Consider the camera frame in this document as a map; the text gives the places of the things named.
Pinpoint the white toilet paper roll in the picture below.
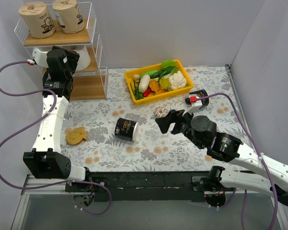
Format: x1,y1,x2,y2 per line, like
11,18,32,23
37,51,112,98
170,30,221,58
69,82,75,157
39,47,52,52
69,45,91,71

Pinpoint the red chili pepper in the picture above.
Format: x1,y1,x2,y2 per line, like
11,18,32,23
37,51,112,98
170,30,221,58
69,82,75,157
142,88,152,97

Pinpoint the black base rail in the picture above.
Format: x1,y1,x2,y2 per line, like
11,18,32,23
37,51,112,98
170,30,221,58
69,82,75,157
21,170,257,209

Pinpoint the green leafy vegetable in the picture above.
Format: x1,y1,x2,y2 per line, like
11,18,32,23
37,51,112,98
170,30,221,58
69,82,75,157
161,60,176,70

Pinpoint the toast bread slice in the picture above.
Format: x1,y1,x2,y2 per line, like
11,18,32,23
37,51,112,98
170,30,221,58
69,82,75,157
65,126,87,146

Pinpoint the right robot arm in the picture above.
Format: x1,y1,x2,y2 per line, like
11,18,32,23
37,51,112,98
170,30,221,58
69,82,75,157
155,110,288,207

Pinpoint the floral table mat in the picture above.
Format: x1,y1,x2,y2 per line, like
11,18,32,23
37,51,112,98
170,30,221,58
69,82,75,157
36,66,252,173

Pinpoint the small mushroom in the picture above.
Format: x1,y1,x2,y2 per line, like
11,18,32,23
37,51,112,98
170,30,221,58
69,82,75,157
133,74,140,81

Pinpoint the green cucumber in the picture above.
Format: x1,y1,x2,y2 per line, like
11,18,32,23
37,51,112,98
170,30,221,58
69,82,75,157
149,69,164,79

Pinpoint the orange yellow pepper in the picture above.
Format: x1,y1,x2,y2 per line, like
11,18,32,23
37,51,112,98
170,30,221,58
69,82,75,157
149,80,160,92

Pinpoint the white radish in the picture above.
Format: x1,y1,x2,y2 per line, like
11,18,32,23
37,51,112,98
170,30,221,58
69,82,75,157
138,74,150,93

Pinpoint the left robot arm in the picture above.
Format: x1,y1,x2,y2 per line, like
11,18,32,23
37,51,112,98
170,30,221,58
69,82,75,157
23,46,93,192

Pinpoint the yellow plastic bin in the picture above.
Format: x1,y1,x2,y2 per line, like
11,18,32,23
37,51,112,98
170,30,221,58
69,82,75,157
124,59,194,105

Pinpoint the green herb sprig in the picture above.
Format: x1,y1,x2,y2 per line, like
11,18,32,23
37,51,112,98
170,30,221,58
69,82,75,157
130,81,145,100

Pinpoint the white cauliflower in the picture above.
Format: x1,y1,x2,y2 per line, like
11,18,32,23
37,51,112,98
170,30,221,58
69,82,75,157
168,71,187,91

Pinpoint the brown paper roll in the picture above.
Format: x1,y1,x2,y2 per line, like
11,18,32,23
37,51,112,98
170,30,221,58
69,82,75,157
18,1,56,39
52,0,85,34

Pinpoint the black roll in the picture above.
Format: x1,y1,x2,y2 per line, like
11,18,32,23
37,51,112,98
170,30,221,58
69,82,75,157
189,89,209,109
114,117,138,141

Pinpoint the white wire wooden shelf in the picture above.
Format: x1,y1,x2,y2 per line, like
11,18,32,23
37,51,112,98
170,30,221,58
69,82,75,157
14,2,108,100

